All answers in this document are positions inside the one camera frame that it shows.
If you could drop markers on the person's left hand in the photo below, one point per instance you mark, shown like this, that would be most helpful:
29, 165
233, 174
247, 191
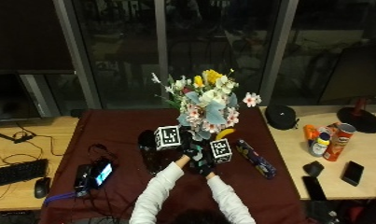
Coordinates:
190, 151

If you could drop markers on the person's right hand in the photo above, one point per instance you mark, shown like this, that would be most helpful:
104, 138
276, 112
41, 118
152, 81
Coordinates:
204, 168

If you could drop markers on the artificial flower bouquet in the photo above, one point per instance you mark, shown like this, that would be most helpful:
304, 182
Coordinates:
208, 105

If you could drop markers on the white marker cube left glove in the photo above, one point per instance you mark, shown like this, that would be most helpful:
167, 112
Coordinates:
168, 137

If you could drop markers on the white marker cube glove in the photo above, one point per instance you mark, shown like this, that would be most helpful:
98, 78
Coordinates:
221, 151
168, 137

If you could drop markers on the white marker cube right glove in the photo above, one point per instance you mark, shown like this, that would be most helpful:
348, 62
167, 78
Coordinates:
221, 151

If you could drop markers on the yellow banana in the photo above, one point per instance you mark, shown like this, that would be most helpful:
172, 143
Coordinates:
225, 133

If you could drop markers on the black glossy vase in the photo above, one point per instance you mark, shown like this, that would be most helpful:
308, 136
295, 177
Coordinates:
148, 152

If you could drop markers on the long dark blue box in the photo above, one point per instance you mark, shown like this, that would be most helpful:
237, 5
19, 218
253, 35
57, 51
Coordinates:
256, 158

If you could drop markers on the maroon tablecloth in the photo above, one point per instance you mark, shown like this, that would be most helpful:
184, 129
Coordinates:
122, 130

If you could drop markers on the smartphone with lit screen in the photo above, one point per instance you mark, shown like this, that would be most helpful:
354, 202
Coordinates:
102, 173

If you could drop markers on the black round zip case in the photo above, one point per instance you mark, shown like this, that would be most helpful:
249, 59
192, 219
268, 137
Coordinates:
281, 116

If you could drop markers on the small black computer mouse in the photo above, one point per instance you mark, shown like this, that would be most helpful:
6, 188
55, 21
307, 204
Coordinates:
313, 168

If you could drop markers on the white bottle blue cap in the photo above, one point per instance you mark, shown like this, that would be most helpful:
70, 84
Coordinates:
320, 145

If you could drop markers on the orange snack packet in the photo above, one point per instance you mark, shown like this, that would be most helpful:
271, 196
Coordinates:
329, 127

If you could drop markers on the black bag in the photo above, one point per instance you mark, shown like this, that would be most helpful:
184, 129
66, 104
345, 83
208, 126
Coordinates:
320, 211

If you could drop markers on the red chips can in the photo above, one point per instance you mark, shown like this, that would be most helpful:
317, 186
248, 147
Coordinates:
339, 142

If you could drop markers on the black keyboard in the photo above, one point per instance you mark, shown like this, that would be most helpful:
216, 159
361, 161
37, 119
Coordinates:
15, 173

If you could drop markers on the dark monitor red stand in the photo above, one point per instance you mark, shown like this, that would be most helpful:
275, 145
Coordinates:
357, 81

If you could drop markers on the black computer monitor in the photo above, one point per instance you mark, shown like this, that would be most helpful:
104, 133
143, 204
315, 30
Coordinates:
10, 96

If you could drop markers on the black camera device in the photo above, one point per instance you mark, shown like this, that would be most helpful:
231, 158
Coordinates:
82, 180

